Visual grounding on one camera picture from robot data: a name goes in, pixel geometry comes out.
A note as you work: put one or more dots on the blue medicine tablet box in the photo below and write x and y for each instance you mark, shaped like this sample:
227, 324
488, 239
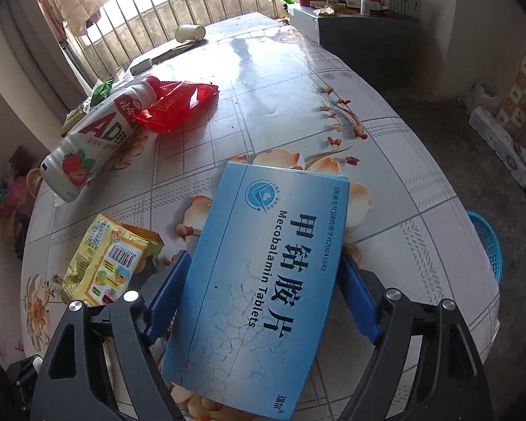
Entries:
257, 294

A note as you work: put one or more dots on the white AD milk bottle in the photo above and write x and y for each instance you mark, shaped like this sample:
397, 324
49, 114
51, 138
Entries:
94, 140

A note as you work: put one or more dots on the white lotion bottle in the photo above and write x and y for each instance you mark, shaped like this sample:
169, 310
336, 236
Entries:
365, 6

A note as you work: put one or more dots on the dark grey cabinet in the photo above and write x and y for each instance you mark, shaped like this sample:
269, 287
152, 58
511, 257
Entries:
382, 51

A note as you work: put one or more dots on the white paper cup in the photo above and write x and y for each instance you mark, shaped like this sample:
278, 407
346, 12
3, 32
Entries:
190, 33

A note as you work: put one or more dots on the green plastic basket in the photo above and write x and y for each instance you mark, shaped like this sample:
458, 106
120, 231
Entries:
409, 8

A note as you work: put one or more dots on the yellow snack wrapper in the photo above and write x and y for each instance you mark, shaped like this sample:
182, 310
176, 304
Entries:
108, 256

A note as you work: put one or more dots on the green snack packet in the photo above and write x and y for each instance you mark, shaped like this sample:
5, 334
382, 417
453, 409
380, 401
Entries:
101, 92

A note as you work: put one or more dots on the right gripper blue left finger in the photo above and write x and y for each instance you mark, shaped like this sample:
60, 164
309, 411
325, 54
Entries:
162, 293

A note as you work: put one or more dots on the yellow-green snack packet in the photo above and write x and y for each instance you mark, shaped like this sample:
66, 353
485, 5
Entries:
75, 116

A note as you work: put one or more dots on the blue plastic trash basket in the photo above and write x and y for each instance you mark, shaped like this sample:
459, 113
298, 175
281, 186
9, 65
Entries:
490, 242

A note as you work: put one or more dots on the white tissue roll pack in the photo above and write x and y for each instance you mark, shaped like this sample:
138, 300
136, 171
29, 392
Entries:
508, 151

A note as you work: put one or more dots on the floral plastic tablecloth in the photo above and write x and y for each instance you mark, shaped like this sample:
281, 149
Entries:
283, 102

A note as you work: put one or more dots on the red plastic bag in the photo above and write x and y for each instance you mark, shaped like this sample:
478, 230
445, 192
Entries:
177, 101

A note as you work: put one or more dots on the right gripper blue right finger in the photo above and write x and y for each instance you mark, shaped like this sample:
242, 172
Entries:
362, 291

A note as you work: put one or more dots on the red gift bag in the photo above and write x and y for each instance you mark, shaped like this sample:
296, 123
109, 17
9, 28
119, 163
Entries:
19, 185

